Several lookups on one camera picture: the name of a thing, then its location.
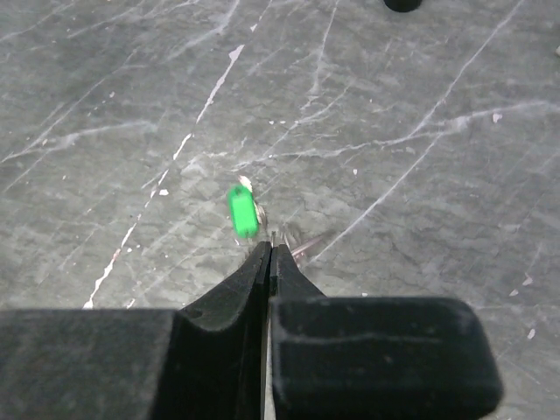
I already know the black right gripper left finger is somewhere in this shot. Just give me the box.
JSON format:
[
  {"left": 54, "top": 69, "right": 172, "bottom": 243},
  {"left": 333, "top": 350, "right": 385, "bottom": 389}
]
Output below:
[{"left": 1, "top": 242, "right": 271, "bottom": 419}]

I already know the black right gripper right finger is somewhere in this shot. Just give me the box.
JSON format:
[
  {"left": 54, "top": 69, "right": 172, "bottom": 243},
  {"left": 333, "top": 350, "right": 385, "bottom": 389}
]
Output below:
[{"left": 270, "top": 245, "right": 503, "bottom": 419}]

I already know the green key tag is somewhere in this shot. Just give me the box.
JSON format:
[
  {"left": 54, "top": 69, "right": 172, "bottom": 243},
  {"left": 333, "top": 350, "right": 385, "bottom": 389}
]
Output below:
[{"left": 227, "top": 184, "right": 259, "bottom": 238}]

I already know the large silver key ring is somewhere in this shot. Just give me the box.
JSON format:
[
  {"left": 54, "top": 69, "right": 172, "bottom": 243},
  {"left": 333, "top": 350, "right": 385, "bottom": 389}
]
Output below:
[{"left": 257, "top": 205, "right": 338, "bottom": 268}]

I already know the red and black stamp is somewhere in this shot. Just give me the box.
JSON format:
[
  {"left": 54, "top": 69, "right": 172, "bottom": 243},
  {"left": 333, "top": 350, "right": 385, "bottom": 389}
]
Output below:
[{"left": 384, "top": 0, "right": 423, "bottom": 13}]

